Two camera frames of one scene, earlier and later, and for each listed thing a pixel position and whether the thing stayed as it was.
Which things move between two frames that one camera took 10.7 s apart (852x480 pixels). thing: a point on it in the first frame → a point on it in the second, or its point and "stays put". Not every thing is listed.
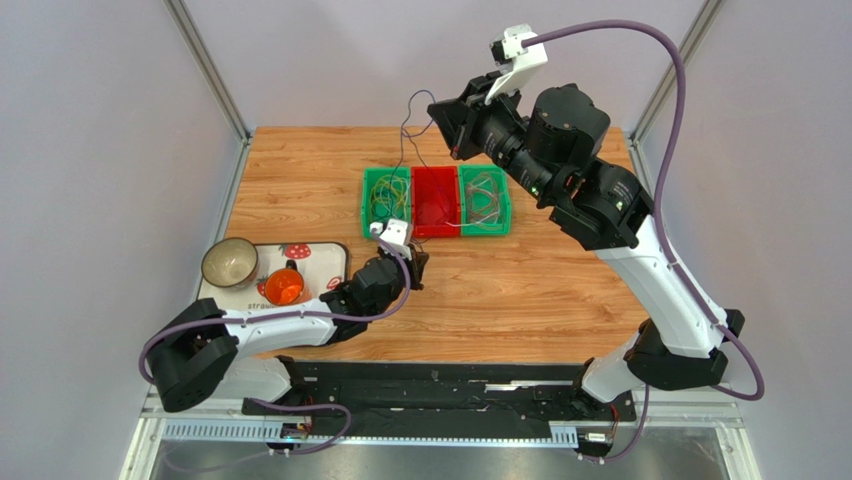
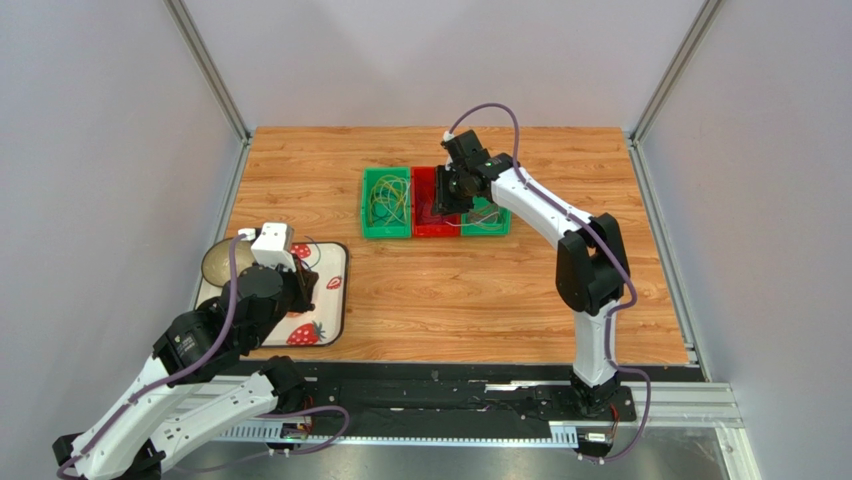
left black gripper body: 412,266 → 296,291
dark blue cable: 410,131 → 319,255
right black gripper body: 462,122 → 443,197
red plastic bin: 435,201 stays put
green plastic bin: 484,200 stays put
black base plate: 435,400 stays put
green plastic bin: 386,195 stays put
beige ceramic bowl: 230,262 stays put
